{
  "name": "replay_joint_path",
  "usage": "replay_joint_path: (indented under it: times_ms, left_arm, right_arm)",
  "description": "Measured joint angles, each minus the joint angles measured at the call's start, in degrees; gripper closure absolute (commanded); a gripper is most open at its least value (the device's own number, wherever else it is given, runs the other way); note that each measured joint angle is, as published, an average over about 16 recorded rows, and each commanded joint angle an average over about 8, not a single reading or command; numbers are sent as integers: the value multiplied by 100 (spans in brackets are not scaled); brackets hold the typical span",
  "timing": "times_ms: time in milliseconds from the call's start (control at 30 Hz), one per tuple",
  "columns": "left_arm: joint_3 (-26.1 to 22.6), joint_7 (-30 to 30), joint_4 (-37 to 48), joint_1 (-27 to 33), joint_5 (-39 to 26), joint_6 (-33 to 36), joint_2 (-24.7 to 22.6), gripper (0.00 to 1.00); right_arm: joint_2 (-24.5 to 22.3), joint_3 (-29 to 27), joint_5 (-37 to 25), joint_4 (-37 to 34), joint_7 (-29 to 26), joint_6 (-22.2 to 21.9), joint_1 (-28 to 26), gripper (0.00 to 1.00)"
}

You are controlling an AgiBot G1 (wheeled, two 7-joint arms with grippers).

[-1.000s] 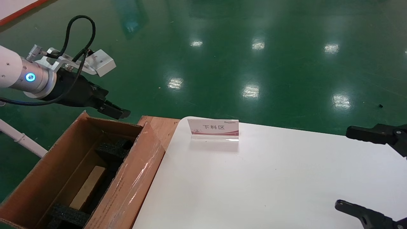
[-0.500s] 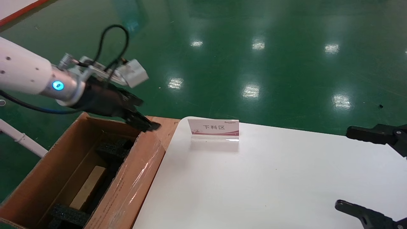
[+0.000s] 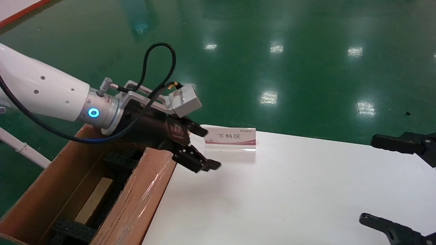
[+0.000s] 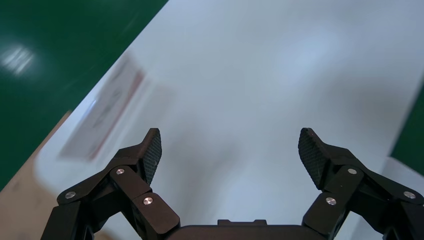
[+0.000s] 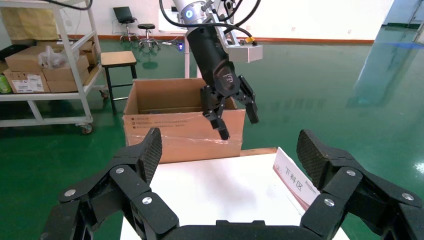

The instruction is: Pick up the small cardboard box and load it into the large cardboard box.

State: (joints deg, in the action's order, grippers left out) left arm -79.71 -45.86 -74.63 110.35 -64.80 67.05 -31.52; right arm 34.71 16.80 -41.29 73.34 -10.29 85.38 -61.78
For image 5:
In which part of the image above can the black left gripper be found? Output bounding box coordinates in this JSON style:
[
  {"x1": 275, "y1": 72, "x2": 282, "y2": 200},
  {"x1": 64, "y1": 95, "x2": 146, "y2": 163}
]
[{"x1": 185, "y1": 25, "x2": 260, "y2": 141}]

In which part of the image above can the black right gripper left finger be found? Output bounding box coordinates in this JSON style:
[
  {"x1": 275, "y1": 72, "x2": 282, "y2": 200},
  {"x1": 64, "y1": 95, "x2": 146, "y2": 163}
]
[{"x1": 39, "y1": 127, "x2": 180, "y2": 240}]

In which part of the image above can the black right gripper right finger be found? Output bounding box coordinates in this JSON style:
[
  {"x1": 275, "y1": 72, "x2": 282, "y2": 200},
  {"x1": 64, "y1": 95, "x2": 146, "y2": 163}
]
[{"x1": 296, "y1": 129, "x2": 424, "y2": 240}]

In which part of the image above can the large open cardboard box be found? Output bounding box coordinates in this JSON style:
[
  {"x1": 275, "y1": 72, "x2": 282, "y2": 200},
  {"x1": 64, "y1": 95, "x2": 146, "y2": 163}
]
[{"x1": 122, "y1": 77, "x2": 247, "y2": 165}]

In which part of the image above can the plain brown cardboard box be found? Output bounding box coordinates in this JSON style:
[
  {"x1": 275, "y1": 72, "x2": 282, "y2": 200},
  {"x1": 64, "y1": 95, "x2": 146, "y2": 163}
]
[
  {"x1": 36, "y1": 39, "x2": 99, "y2": 66},
  {"x1": 42, "y1": 55, "x2": 90, "y2": 82},
  {"x1": 4, "y1": 45, "x2": 47, "y2": 74},
  {"x1": 46, "y1": 67, "x2": 90, "y2": 94}
]

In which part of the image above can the cardboard box with white labels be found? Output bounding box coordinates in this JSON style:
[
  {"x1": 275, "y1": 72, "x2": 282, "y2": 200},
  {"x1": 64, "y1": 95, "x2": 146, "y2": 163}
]
[{"x1": 2, "y1": 70, "x2": 51, "y2": 95}]

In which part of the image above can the brown wooden board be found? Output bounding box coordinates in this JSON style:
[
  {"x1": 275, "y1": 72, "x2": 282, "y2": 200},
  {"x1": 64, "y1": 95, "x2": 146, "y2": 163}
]
[{"x1": 240, "y1": 147, "x2": 278, "y2": 157}]

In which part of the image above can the acrylic sign with Chinese text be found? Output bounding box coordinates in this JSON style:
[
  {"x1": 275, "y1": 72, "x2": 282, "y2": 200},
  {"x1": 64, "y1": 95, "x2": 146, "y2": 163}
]
[{"x1": 272, "y1": 147, "x2": 322, "y2": 211}]

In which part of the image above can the white vertical pole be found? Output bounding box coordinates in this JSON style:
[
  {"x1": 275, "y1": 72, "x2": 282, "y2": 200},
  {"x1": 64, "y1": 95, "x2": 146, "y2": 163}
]
[{"x1": 183, "y1": 34, "x2": 192, "y2": 79}]

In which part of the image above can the black round stool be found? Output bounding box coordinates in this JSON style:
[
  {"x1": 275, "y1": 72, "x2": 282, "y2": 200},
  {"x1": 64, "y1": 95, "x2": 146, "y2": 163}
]
[{"x1": 137, "y1": 23, "x2": 162, "y2": 51}]

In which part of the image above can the wooden top metal stool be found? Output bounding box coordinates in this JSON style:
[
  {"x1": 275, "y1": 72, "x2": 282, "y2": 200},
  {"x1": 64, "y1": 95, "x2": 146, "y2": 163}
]
[{"x1": 100, "y1": 50, "x2": 138, "y2": 115}]

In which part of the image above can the white metal shelf rack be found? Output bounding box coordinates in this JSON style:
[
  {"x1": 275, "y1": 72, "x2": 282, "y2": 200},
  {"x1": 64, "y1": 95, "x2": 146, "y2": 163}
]
[{"x1": 0, "y1": 0, "x2": 110, "y2": 135}]

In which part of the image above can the black office chair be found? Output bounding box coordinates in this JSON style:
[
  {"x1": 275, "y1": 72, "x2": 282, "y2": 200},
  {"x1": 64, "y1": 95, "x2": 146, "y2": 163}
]
[{"x1": 112, "y1": 5, "x2": 139, "y2": 43}]

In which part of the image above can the clear plastic bag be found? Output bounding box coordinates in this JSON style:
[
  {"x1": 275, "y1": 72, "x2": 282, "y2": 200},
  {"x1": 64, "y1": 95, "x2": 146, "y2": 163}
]
[{"x1": 38, "y1": 45, "x2": 72, "y2": 70}]

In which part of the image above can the green bottle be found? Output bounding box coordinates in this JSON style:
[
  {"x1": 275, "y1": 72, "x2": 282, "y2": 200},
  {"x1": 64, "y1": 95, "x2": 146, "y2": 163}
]
[{"x1": 0, "y1": 74, "x2": 12, "y2": 95}]

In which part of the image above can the black flat object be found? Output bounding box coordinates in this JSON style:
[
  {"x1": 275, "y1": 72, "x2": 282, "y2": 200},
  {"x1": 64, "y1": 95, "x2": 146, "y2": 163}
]
[{"x1": 0, "y1": 43, "x2": 32, "y2": 62}]

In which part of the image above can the black cable with yellow tag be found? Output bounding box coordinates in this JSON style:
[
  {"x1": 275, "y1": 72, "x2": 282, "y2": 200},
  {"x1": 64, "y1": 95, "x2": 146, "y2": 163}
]
[{"x1": 158, "y1": 0, "x2": 258, "y2": 46}]

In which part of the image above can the black looped cable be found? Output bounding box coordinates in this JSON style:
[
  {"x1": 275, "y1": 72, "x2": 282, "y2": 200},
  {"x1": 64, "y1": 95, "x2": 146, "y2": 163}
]
[{"x1": 221, "y1": 0, "x2": 263, "y2": 34}]

